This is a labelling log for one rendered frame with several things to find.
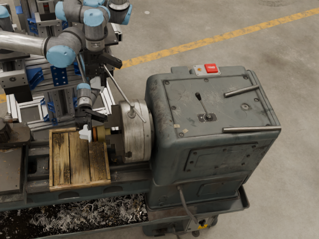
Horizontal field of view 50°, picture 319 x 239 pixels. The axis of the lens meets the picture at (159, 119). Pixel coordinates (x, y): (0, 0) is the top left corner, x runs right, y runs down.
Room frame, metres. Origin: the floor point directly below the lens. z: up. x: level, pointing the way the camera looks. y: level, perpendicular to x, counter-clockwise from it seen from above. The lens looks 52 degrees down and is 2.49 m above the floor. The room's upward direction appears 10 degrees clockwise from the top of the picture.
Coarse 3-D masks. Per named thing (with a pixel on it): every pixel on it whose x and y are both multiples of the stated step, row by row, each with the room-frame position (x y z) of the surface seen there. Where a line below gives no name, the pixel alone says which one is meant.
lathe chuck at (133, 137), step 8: (120, 104) 1.02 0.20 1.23; (128, 104) 1.02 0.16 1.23; (136, 104) 1.03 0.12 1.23; (120, 112) 1.00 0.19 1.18; (128, 112) 0.97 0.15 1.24; (128, 120) 0.93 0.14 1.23; (136, 120) 0.94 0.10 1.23; (120, 128) 1.00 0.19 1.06; (128, 128) 0.90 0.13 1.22; (136, 128) 0.90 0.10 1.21; (128, 136) 0.87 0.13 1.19; (136, 136) 0.88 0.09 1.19; (128, 144) 0.84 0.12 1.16; (136, 144) 0.85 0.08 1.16; (136, 152) 0.84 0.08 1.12; (128, 160) 0.82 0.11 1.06; (136, 160) 0.84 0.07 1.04
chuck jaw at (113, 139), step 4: (108, 136) 0.91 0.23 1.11; (112, 136) 0.91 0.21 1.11; (116, 136) 0.91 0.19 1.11; (120, 136) 0.92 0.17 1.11; (108, 140) 0.88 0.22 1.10; (112, 140) 0.88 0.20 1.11; (116, 140) 0.89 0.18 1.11; (120, 140) 0.89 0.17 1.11; (108, 144) 0.88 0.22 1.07; (112, 144) 0.86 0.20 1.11; (116, 144) 0.86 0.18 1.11; (120, 144) 0.87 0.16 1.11; (112, 148) 0.86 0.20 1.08; (116, 148) 0.84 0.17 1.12; (120, 148) 0.84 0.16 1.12; (116, 152) 0.82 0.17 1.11; (120, 152) 0.83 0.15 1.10; (124, 152) 0.84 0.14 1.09; (128, 152) 0.83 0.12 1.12; (128, 156) 0.83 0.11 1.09
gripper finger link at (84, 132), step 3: (84, 126) 0.94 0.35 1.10; (87, 126) 0.95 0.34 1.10; (84, 129) 0.92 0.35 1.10; (87, 129) 0.92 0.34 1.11; (81, 132) 0.90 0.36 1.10; (84, 132) 0.90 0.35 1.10; (87, 132) 0.91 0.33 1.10; (90, 132) 0.91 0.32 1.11; (84, 135) 0.89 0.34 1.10; (87, 135) 0.89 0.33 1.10; (90, 135) 0.89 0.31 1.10; (90, 138) 0.88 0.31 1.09
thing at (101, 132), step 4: (92, 128) 0.93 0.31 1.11; (96, 128) 0.94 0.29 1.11; (100, 128) 0.93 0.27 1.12; (104, 128) 0.95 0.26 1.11; (108, 128) 0.95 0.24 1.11; (92, 132) 0.90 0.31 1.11; (96, 132) 0.91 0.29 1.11; (100, 132) 0.91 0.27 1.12; (104, 132) 0.91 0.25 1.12; (108, 132) 0.93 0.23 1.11; (92, 136) 0.89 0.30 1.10; (96, 136) 0.90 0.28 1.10; (100, 136) 0.90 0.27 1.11; (104, 136) 0.90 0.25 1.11; (92, 140) 0.88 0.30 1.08; (96, 140) 0.89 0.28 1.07; (100, 140) 0.89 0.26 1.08; (104, 140) 0.89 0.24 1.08
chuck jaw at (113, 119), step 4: (116, 104) 1.05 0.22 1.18; (112, 108) 1.01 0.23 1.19; (116, 108) 1.02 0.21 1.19; (112, 112) 1.00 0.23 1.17; (116, 112) 1.01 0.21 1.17; (108, 116) 0.98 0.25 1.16; (112, 116) 0.99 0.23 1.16; (116, 116) 0.99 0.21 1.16; (104, 120) 0.98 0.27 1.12; (108, 120) 0.97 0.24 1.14; (112, 120) 0.97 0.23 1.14; (116, 120) 0.98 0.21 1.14; (120, 120) 0.99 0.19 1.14; (104, 124) 0.95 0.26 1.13; (108, 124) 0.96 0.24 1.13; (112, 124) 0.96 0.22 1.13; (116, 124) 0.97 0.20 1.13; (120, 124) 0.97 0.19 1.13
